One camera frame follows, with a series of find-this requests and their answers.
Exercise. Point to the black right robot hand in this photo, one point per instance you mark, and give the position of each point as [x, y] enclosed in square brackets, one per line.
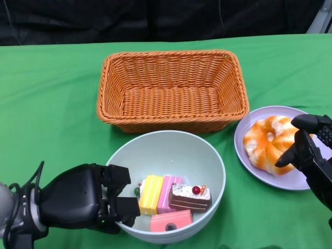
[319, 171]

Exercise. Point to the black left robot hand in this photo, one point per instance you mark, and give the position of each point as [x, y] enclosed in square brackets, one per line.
[72, 199]

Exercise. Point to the oblong twisted bread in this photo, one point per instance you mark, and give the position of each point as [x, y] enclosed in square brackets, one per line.
[310, 135]

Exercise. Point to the pale grey bowl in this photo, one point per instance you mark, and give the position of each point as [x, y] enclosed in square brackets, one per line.
[166, 153]

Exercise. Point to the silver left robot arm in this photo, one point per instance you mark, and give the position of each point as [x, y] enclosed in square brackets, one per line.
[28, 210]

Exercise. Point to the yellow striped cake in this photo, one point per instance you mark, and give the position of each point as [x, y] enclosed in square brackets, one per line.
[151, 194]

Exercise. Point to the white lavender plate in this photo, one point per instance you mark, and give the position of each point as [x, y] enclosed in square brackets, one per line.
[243, 129]

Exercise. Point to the pink cake with blueberry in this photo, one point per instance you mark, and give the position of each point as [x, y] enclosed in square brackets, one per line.
[168, 220]

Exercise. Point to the chocolate cake slice with cherry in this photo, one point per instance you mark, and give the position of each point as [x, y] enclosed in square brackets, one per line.
[190, 199]

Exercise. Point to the orange wicker basket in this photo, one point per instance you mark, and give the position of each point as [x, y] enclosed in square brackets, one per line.
[171, 103]

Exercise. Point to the black backdrop cloth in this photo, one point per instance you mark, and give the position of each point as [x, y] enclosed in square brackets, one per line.
[155, 20]

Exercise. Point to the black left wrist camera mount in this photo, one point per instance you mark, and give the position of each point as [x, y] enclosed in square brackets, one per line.
[23, 242]

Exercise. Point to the grey metal frame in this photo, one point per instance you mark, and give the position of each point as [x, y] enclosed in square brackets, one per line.
[321, 20]

